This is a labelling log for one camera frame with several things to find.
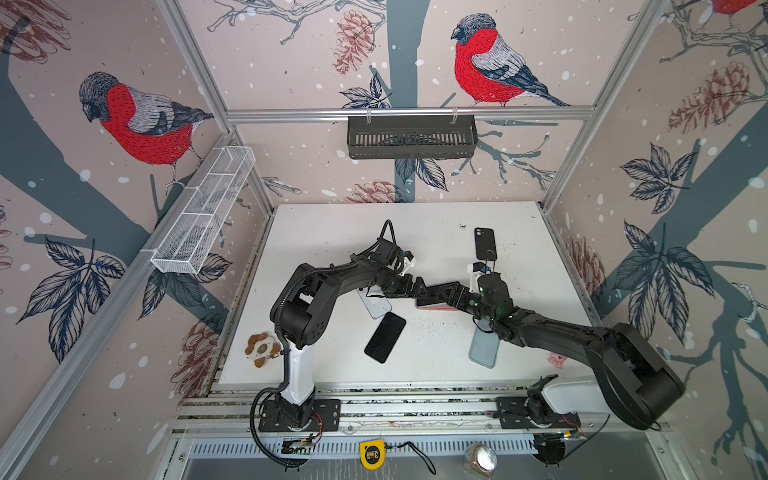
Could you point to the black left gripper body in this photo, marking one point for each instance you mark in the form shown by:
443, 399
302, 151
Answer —
399, 286

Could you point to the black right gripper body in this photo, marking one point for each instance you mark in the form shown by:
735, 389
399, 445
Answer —
469, 301

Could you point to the black screen phone purple case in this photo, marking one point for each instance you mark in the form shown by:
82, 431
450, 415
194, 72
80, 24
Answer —
385, 337

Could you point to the pink phone case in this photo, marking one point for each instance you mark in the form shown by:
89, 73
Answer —
429, 305

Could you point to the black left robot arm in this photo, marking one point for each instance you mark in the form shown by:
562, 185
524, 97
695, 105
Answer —
301, 314

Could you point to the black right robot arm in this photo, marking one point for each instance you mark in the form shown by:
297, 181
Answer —
635, 382

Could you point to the light blue phone case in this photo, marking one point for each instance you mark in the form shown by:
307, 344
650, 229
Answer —
484, 348

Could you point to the pink small object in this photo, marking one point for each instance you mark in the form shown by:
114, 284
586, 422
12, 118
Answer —
557, 360

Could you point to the brown paw shaped toy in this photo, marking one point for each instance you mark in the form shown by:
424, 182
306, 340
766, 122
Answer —
261, 348

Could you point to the yellow tape measure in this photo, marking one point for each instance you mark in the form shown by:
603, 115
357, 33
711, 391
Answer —
372, 454

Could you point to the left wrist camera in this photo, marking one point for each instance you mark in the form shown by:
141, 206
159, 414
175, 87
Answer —
399, 260

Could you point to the white phone camera up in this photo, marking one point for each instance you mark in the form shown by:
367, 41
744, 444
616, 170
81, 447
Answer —
375, 302

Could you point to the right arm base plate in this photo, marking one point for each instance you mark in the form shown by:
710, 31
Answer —
516, 413

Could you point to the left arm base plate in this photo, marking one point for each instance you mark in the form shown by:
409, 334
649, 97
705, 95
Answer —
313, 415

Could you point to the black wire wall basket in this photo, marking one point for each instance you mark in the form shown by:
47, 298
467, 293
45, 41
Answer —
412, 137

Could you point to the white mesh wall shelf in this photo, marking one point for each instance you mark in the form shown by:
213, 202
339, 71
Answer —
194, 232

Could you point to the horizontal aluminium rail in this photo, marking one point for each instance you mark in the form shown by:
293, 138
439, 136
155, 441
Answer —
579, 113

